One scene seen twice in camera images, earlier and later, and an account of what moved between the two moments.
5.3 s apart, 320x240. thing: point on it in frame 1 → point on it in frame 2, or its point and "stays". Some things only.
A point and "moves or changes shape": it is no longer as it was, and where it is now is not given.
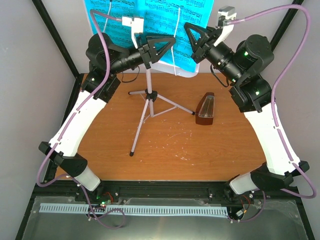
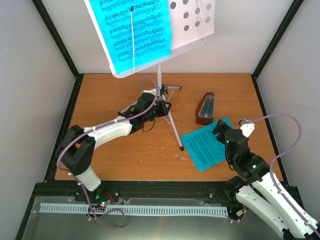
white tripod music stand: x=150 y=96 → x=191 y=21
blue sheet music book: x=162 y=18 moves or changes shape
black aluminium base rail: x=196 y=190 stays
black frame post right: x=285 y=24 stays
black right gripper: x=210 y=35 → x=218 y=128
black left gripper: x=149 y=52 → x=163 y=106
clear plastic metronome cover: x=207 y=108 stays
